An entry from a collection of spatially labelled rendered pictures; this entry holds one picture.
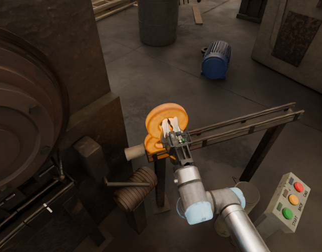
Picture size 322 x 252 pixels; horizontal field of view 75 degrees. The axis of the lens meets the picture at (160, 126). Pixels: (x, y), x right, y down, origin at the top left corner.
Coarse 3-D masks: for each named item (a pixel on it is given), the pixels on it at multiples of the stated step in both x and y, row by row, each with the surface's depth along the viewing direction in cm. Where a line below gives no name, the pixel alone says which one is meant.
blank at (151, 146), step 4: (148, 136) 92; (148, 140) 91; (152, 140) 92; (156, 140) 92; (148, 144) 93; (152, 144) 94; (156, 144) 98; (160, 144) 99; (148, 148) 95; (152, 148) 96; (156, 148) 97; (160, 148) 98; (164, 148) 98
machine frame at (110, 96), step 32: (0, 0) 51; (32, 0) 56; (64, 0) 62; (32, 32) 59; (64, 32) 66; (96, 32) 75; (64, 64) 72; (96, 64) 82; (96, 96) 90; (96, 128) 91; (64, 160) 86; (128, 160) 128; (32, 192) 80; (96, 192) 117; (64, 224) 107; (96, 224) 135
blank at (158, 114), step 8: (168, 104) 72; (176, 104) 73; (152, 112) 72; (160, 112) 71; (168, 112) 72; (176, 112) 73; (184, 112) 74; (152, 120) 72; (160, 120) 73; (184, 120) 77; (152, 128) 75; (160, 128) 77; (184, 128) 80; (152, 136) 78
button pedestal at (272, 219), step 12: (288, 180) 93; (300, 180) 94; (276, 192) 92; (288, 192) 90; (300, 192) 91; (276, 204) 85; (288, 204) 87; (300, 204) 88; (264, 216) 104; (276, 216) 83; (264, 228) 105; (276, 228) 99; (288, 228) 82; (264, 240) 131
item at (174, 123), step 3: (174, 117) 71; (168, 120) 75; (171, 120) 74; (174, 120) 72; (177, 120) 69; (171, 123) 74; (174, 123) 73; (177, 123) 70; (171, 126) 74; (174, 126) 73; (177, 126) 71; (174, 129) 72; (177, 129) 71
